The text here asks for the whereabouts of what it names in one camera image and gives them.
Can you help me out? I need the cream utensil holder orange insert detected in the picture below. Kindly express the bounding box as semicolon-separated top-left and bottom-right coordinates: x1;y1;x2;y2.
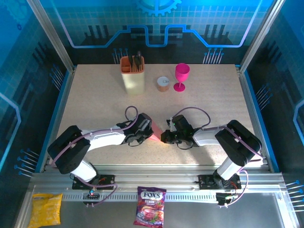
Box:
120;56;146;96

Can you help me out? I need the small can white lid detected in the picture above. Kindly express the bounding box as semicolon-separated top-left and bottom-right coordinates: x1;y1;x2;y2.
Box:
156;76;171;92

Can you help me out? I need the pink plastic goblet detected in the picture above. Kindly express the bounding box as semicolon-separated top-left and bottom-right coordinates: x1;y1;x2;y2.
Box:
173;63;190;92

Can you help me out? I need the purple Fox's candy bag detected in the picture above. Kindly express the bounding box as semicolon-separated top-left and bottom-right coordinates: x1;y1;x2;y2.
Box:
133;186;167;228

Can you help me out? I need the steel shelf plate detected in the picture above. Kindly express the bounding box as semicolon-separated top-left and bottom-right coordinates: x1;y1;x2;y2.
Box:
14;185;301;228

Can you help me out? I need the yellow snack bag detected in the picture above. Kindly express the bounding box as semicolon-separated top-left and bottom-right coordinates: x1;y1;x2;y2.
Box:
28;193;64;228

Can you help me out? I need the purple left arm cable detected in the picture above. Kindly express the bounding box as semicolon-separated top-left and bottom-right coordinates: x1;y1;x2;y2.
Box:
51;105;140;208

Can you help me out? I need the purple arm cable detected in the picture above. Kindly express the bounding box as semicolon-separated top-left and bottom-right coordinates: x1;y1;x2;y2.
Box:
51;105;140;208
172;106;264;209

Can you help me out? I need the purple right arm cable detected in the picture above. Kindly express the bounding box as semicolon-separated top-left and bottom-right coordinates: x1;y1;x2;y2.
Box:
172;106;264;209

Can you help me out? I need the aluminium mounting rail beam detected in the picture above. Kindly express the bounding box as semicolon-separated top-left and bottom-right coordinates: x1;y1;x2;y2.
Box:
29;166;285;190

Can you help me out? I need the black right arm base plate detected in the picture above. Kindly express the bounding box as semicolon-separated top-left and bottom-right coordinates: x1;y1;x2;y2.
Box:
198;174;242;190

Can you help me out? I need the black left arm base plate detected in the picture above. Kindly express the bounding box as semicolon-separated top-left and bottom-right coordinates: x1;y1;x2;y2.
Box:
72;174;116;190

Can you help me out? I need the slotted grey cable duct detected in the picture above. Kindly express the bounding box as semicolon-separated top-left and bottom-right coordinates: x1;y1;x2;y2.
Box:
63;193;218;202

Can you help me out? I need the aluminium table side rail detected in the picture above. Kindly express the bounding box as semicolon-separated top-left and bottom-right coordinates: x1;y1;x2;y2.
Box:
39;66;76;173
235;64;273;173

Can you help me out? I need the aluminium frame post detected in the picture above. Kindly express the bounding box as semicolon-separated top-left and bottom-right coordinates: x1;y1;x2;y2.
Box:
239;0;286;73
26;0;76;73

